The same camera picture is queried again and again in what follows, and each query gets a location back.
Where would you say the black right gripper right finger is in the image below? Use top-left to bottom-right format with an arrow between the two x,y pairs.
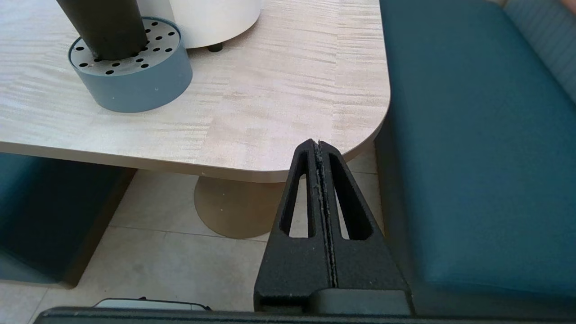
317,141 -> 408,289

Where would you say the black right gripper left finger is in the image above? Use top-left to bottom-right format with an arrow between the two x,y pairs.
253,139 -> 336,314

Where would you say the black plastic cup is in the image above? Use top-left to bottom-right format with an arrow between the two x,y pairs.
56,0 -> 148,61

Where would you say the blue grey ribbed sofa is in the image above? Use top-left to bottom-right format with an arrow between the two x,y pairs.
374,0 -> 576,318
0,152 -> 137,288

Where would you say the round blue perforated drip tray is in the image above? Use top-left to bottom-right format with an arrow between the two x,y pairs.
68,17 -> 193,113

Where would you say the large tea drink dispenser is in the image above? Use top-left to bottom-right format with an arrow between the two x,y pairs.
137,0 -> 266,53

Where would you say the gold table base plate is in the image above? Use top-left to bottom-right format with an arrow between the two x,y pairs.
193,175 -> 288,239

